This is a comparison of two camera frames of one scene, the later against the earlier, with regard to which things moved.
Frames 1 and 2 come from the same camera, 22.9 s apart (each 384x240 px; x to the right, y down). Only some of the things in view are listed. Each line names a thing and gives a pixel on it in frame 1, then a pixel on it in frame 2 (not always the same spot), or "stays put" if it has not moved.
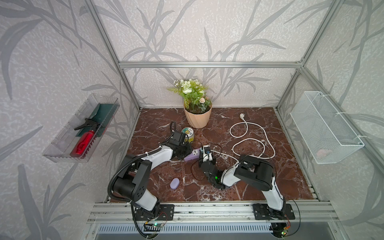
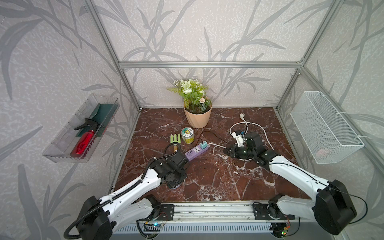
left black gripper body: x=184 y=150 to x=179 y=176
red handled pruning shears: x=84 y=147 stays put
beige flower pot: x=198 y=121 stays put
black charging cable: x=192 y=172 to x=207 y=131
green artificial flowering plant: x=193 y=92 stays put
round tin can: x=190 y=132 stays put
